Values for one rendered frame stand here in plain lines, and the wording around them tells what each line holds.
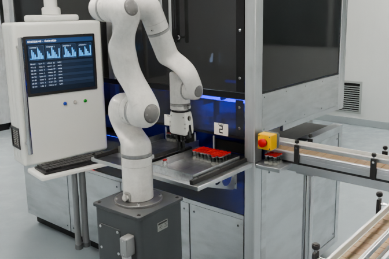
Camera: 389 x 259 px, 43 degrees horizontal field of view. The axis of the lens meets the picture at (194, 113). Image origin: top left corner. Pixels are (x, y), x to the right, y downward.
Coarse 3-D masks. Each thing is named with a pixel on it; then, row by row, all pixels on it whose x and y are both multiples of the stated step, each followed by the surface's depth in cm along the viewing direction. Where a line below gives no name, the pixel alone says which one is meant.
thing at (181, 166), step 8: (184, 152) 239; (192, 152) 244; (160, 160) 227; (168, 160) 231; (176, 160) 235; (184, 160) 237; (192, 160) 236; (232, 160) 227; (152, 168) 221; (160, 168) 218; (168, 168) 214; (176, 168) 225; (184, 168) 224; (192, 168) 224; (200, 168) 224; (208, 168) 213; (216, 168) 218; (176, 176) 212; (184, 176) 209; (192, 176) 206
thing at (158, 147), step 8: (152, 136) 270; (160, 136) 275; (152, 144) 267; (160, 144) 266; (168, 144) 266; (176, 144) 266; (192, 144) 257; (120, 152) 251; (152, 152) 251; (160, 152) 239; (168, 152) 243
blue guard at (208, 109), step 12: (108, 84) 289; (108, 96) 291; (156, 96) 265; (168, 96) 259; (204, 96) 243; (168, 108) 260; (192, 108) 249; (204, 108) 244; (216, 108) 239; (228, 108) 235; (204, 120) 246; (216, 120) 240; (228, 120) 236; (240, 120) 231; (228, 132) 237; (240, 132) 232
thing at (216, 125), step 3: (216, 123) 240; (219, 123) 239; (216, 126) 241; (219, 126) 240; (225, 126) 237; (216, 129) 241; (225, 129) 238; (216, 132) 242; (225, 132) 238; (225, 135) 238
